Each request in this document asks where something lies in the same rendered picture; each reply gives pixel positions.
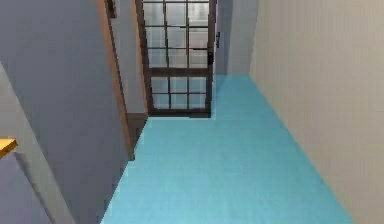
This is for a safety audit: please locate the dark brown glass-paned door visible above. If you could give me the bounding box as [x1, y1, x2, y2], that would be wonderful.
[134, 0, 218, 119]

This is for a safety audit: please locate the gold door handle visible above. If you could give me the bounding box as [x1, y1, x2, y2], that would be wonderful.
[0, 137, 19, 160]

